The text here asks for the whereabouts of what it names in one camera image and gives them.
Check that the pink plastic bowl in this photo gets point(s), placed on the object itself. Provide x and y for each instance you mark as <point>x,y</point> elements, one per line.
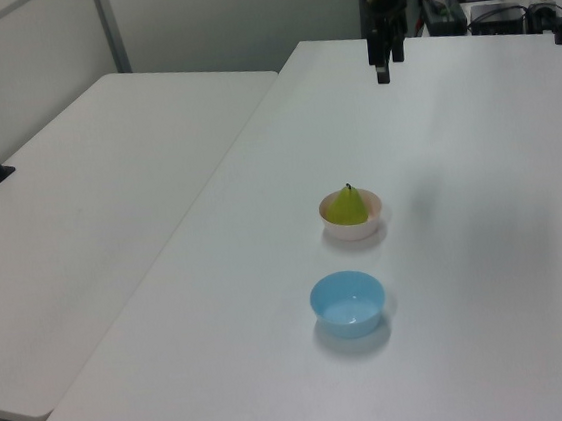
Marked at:
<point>351,230</point>

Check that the blue plastic bowl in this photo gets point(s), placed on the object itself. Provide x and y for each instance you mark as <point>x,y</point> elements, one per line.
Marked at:
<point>349,314</point>

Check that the green and black device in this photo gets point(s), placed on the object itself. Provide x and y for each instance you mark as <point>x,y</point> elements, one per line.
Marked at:
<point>444,15</point>

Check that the black electronics box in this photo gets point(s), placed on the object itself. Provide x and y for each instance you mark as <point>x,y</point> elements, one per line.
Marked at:
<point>497,17</point>

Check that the white side table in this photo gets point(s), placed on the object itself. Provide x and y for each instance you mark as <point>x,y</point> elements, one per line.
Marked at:
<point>85,216</point>

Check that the grey partition frame post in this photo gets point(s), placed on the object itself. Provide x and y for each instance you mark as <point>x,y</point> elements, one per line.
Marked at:
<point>112,32</point>

